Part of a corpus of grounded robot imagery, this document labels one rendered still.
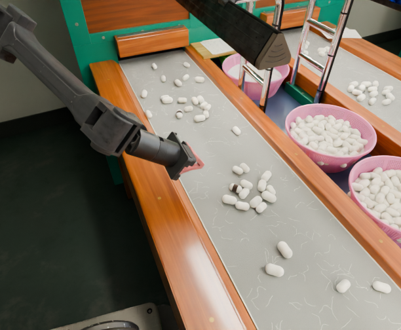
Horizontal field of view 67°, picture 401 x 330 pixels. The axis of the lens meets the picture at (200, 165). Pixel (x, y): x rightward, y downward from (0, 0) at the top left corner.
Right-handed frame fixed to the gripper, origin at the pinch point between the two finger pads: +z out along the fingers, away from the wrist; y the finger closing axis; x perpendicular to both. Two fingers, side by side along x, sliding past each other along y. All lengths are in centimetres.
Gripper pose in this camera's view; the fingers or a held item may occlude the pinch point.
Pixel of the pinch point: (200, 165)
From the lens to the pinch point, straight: 73.5
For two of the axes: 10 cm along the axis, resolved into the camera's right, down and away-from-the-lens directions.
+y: -4.0, -6.4, 6.5
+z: 7.0, 2.5, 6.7
